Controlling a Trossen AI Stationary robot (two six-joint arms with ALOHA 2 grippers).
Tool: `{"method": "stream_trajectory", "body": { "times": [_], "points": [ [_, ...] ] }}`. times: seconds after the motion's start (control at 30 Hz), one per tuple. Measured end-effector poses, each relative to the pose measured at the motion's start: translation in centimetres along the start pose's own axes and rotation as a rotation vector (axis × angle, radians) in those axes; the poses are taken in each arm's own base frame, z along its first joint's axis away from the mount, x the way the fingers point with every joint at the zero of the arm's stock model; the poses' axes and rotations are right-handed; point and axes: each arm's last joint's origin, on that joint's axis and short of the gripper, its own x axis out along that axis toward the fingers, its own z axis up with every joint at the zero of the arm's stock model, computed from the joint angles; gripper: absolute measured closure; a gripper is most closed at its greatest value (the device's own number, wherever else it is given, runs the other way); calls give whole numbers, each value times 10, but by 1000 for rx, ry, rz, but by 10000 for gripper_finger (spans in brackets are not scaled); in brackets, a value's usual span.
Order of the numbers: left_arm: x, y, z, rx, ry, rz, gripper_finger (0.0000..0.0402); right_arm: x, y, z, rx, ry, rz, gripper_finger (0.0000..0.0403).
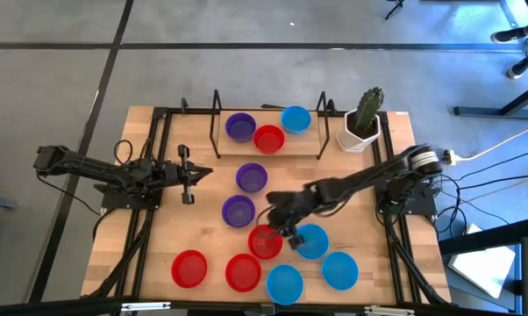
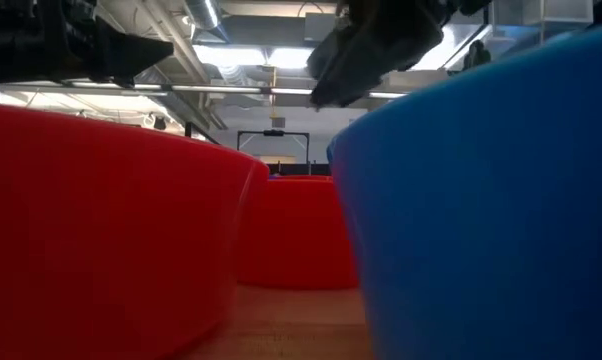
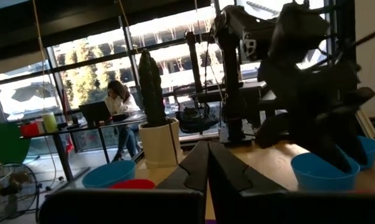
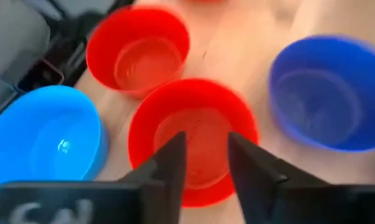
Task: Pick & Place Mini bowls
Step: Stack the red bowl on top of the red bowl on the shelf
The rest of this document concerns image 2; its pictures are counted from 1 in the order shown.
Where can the grey square wall vent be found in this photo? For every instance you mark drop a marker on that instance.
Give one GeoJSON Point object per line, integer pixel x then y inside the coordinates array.
{"type": "Point", "coordinates": [278, 122]}

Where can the blue plastic mini bowl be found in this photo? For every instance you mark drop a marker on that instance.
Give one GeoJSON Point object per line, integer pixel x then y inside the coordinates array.
{"type": "Point", "coordinates": [481, 225]}

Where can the round silver air duct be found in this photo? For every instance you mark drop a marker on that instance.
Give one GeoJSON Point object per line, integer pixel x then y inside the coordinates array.
{"type": "Point", "coordinates": [203, 12]}

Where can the black ceiling spotlight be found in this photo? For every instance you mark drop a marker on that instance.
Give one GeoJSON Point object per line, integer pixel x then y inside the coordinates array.
{"type": "Point", "coordinates": [159, 122]}

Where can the wooden shelf with black brackets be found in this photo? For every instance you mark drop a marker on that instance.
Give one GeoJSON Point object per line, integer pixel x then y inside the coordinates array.
{"type": "Point", "coordinates": [189, 131]}

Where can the bright ceiling light panel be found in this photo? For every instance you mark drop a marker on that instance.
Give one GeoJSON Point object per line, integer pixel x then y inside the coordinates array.
{"type": "Point", "coordinates": [231, 55]}

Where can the distant black gantry frame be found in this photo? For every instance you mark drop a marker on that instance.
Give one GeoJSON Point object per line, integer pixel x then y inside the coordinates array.
{"type": "Point", "coordinates": [273, 133]}

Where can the long ceiling light strip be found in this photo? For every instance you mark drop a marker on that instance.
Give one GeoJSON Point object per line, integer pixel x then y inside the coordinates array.
{"type": "Point", "coordinates": [216, 89]}

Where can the grey ceiling unit box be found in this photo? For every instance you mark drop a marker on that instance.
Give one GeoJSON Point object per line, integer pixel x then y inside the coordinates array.
{"type": "Point", "coordinates": [318, 25]}

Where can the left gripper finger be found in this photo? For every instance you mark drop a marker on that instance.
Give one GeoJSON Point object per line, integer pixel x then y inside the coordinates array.
{"type": "Point", "coordinates": [121, 62]}
{"type": "Point", "coordinates": [123, 42]}

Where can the green cactus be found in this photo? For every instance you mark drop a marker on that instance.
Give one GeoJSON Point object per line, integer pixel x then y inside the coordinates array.
{"type": "Point", "coordinates": [477, 55]}

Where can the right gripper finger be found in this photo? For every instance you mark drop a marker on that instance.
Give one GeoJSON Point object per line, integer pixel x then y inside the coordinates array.
{"type": "Point", "coordinates": [381, 60]}
{"type": "Point", "coordinates": [336, 50]}

